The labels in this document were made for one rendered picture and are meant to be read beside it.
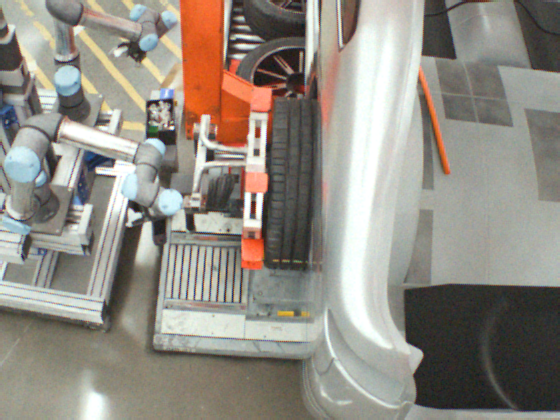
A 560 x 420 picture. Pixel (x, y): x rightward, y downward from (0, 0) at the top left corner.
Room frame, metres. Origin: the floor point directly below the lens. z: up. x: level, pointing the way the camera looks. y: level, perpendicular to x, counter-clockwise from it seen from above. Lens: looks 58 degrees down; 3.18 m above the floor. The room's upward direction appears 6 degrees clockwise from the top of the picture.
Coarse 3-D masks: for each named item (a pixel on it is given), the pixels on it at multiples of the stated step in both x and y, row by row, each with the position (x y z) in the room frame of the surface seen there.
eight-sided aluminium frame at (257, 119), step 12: (252, 120) 1.67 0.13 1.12; (264, 120) 1.67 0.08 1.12; (252, 132) 1.61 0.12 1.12; (264, 132) 1.62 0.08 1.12; (252, 144) 1.56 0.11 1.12; (264, 144) 1.57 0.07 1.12; (252, 156) 1.51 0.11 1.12; (264, 156) 1.51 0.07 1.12; (252, 168) 1.47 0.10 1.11; (264, 168) 1.47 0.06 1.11; (252, 216) 1.35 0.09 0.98; (252, 228) 1.32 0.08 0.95
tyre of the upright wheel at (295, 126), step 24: (288, 120) 1.65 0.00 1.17; (312, 120) 1.66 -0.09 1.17; (288, 144) 1.54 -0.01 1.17; (312, 144) 1.55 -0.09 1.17; (288, 168) 1.46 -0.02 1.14; (312, 168) 1.47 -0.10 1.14; (288, 192) 1.39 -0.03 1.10; (312, 192) 1.40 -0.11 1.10; (288, 216) 1.33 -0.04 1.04; (312, 216) 1.34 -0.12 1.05; (264, 240) 1.49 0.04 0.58; (288, 240) 1.29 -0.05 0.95; (264, 264) 1.30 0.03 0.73; (288, 264) 1.27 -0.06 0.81
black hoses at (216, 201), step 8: (216, 176) 1.48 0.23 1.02; (224, 176) 1.47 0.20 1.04; (232, 176) 1.49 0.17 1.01; (216, 184) 1.43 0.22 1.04; (224, 184) 1.43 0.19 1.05; (232, 184) 1.44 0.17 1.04; (208, 192) 1.40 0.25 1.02; (216, 192) 1.41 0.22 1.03; (224, 192) 1.41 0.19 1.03; (208, 200) 1.38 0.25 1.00; (216, 200) 1.39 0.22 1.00; (224, 200) 1.39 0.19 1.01; (208, 208) 1.37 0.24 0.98; (216, 208) 1.37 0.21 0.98; (224, 208) 1.37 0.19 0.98
